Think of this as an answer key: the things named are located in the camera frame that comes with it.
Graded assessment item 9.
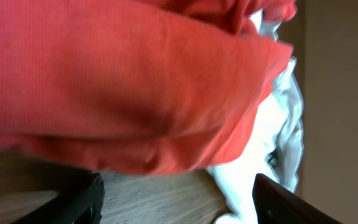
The white t-shirt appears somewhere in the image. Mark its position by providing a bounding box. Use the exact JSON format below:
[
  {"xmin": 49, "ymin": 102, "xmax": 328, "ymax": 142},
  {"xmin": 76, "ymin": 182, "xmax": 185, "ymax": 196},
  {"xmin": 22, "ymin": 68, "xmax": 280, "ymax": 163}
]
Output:
[{"xmin": 206, "ymin": 9, "xmax": 305, "ymax": 224}]

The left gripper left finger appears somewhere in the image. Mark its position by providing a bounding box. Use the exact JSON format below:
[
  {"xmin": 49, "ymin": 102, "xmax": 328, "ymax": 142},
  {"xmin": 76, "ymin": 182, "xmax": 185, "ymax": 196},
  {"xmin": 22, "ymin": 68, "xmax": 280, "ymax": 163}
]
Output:
[{"xmin": 12, "ymin": 173, "xmax": 105, "ymax": 224}]

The red printed t-shirt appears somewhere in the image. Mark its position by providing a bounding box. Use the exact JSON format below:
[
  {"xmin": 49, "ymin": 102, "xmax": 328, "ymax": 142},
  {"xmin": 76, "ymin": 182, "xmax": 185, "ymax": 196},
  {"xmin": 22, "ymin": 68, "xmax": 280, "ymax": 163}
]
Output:
[{"xmin": 0, "ymin": 0, "xmax": 296, "ymax": 175}]

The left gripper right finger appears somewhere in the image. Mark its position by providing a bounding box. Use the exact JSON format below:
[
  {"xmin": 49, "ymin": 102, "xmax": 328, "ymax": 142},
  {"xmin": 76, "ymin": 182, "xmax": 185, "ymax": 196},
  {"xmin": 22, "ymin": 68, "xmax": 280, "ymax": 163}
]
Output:
[{"xmin": 252, "ymin": 174, "xmax": 341, "ymax": 224}]

